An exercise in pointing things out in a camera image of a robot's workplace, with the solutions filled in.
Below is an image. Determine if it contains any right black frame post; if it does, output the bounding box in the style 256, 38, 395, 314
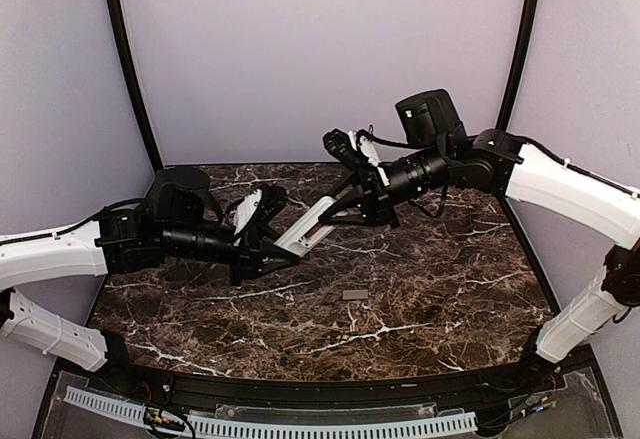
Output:
496, 0, 538, 131

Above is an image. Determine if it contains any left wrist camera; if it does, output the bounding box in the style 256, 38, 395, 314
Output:
224, 184, 287, 245

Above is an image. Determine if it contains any left black frame post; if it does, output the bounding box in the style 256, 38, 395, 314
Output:
106, 0, 163, 172

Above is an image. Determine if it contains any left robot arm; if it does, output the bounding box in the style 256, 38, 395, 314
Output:
1, 166, 301, 395

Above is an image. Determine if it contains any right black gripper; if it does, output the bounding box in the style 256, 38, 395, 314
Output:
316, 140, 452, 229

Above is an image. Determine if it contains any black frame post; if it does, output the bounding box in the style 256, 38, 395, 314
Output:
106, 0, 163, 172
496, 0, 538, 131

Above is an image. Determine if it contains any black front rail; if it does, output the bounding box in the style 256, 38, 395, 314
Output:
54, 346, 601, 415

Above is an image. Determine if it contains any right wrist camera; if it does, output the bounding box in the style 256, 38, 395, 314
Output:
322, 129, 390, 186

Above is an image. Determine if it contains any white slotted cable duct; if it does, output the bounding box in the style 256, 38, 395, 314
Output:
64, 386, 478, 439

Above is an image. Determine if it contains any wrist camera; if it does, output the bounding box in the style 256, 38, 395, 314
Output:
322, 129, 390, 186
224, 184, 287, 245

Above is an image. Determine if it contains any white remote control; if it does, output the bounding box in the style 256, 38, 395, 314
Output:
274, 196, 336, 257

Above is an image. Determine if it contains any grey battery cover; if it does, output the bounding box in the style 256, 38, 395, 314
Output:
342, 289, 369, 301

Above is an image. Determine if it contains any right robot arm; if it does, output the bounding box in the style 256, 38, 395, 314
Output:
319, 89, 639, 393

